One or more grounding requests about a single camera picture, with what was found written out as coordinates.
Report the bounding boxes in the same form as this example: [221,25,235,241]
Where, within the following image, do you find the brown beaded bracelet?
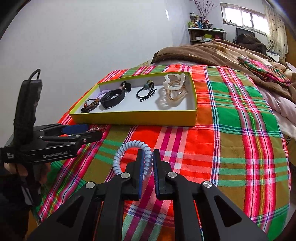
[80,98,101,114]

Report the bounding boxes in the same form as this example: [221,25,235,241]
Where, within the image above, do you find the black wide bracelet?
[99,88,127,109]

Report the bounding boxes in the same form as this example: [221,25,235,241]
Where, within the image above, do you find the light blue spiral hair tie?
[112,140,154,181]

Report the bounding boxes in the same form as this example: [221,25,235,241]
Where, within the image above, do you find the black tie with pink bead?
[120,81,132,92]

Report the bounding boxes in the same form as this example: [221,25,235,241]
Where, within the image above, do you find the translucent pink hair claw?
[156,73,188,110]

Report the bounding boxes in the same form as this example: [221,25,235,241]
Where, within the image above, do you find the person's left hand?
[3,162,52,185]

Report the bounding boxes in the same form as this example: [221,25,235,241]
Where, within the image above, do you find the yellow-green shallow box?
[70,72,197,126]

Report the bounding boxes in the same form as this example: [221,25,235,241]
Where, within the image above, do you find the white pink quilt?
[256,61,296,142]

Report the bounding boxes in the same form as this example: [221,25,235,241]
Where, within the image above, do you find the folded plaid cloth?
[237,57,291,87]

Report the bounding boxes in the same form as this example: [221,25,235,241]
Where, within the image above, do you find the brown fleece blanket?
[151,40,295,103]

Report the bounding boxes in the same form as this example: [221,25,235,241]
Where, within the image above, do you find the wooden shelf unit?
[188,28,227,45]

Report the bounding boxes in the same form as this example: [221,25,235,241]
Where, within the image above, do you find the dark brown clothing pile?
[236,34,266,55]

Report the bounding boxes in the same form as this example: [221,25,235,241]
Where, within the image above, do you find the black television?
[235,27,255,42]

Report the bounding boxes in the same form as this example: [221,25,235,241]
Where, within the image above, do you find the floral curtain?
[262,1,288,60]

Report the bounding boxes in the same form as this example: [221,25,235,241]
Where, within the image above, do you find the dried flower branches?
[194,1,218,22]

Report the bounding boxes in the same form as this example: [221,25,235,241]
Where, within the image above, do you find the window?
[220,3,269,36]

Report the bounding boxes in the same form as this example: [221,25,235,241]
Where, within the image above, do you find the black cable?
[27,68,42,82]

